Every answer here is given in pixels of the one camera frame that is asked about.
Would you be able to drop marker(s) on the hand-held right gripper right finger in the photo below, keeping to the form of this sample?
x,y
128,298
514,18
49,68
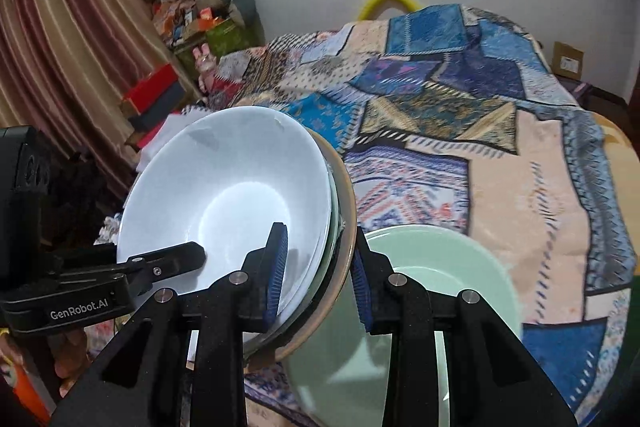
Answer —
x,y
361,287

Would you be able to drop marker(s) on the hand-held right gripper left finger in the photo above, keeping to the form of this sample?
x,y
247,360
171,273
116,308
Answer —
x,y
275,272

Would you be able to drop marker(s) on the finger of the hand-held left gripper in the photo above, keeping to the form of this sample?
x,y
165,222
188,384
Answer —
x,y
80,259
170,259

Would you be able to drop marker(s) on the mint green bowl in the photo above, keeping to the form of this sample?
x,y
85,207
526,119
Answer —
x,y
336,212

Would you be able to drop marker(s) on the pink bowl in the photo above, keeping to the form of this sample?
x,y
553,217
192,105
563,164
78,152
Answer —
x,y
347,207

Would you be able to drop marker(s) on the white spotted bowl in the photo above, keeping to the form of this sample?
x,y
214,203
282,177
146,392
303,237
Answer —
x,y
225,187

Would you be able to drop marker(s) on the mint green plate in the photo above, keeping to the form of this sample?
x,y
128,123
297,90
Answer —
x,y
450,257

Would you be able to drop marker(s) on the person's left hand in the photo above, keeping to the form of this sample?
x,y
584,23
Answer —
x,y
70,362

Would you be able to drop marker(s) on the white cloth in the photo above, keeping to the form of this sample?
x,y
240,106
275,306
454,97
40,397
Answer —
x,y
165,139

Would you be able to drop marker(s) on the flat red box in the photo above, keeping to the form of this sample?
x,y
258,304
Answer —
x,y
150,138

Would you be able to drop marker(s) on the dark grey box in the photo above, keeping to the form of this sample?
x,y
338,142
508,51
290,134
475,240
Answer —
x,y
157,109

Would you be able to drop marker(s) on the striped brown curtain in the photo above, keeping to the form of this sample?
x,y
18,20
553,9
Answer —
x,y
65,32

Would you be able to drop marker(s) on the patchwork blanket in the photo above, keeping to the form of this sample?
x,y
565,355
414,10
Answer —
x,y
450,132

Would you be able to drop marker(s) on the pink rabbit toy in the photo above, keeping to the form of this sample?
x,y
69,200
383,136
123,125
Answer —
x,y
205,67

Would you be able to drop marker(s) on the green bag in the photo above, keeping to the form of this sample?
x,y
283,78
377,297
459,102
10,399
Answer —
x,y
227,37

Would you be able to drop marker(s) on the pile of colourful clutter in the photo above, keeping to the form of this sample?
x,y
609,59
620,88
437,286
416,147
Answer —
x,y
185,12

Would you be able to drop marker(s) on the cardboard box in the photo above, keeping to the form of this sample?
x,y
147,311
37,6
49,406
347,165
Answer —
x,y
567,59

